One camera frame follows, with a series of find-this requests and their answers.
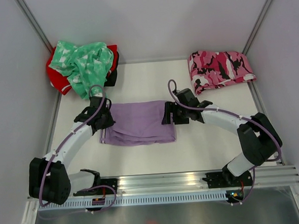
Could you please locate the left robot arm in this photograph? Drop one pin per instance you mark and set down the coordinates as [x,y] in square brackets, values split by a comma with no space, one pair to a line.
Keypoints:
[49,181]

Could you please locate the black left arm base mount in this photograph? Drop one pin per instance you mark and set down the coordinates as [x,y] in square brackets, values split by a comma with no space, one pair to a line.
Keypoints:
[104,187]

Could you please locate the aluminium frame post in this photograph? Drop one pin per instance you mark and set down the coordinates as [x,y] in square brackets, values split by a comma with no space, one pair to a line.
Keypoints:
[259,21]
[25,9]

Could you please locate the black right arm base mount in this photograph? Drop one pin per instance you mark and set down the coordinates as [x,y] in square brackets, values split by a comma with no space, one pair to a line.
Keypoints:
[216,180]

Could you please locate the green tie-dye garment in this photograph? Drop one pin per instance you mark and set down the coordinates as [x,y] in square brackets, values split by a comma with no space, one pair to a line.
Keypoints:
[83,66]

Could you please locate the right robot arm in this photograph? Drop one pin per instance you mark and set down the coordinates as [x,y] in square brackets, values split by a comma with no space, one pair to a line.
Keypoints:
[258,138]

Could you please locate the black garment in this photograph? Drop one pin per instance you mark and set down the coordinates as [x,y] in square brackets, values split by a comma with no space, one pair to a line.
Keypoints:
[112,75]

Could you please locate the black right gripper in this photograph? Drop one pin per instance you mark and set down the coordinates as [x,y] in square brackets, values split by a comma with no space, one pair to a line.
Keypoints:
[171,106]

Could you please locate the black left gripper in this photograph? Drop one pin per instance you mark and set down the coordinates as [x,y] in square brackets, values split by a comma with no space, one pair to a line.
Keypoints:
[110,122]

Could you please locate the aluminium frame post right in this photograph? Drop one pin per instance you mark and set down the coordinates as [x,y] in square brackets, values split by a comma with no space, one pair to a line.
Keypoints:
[259,21]

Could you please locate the red garment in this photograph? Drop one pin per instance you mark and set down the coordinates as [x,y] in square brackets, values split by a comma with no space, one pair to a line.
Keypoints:
[57,80]

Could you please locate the aluminium frame post left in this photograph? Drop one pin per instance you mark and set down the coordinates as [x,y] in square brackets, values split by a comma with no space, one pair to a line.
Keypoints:
[25,9]

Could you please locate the purple trousers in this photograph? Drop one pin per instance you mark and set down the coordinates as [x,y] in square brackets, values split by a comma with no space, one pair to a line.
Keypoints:
[138,124]

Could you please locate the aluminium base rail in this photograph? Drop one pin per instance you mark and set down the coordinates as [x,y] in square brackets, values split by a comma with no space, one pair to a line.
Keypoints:
[262,177]

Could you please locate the white slotted cable duct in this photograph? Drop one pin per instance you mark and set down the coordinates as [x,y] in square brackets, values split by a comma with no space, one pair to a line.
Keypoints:
[140,200]

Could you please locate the pink camouflage trousers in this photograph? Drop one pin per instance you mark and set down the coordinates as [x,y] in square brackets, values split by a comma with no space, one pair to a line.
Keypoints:
[213,70]

